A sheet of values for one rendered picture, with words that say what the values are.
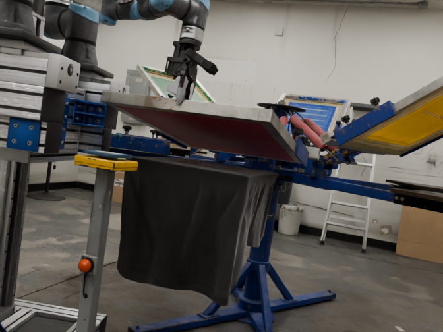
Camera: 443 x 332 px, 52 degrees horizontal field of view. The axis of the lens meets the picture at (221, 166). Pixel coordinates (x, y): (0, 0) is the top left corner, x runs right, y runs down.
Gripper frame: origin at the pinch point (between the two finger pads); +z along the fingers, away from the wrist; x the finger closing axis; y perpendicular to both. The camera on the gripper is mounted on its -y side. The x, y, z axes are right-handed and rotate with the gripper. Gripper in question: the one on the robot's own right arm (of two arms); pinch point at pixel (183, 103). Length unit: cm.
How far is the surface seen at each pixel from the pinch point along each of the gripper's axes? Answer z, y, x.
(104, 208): 36.5, 10.0, 15.7
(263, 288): 70, -9, -138
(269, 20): -235, 106, -438
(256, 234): 37, -21, -42
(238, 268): 49, -21, -26
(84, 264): 52, 11, 18
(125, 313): 98, 62, -112
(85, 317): 68, 11, 11
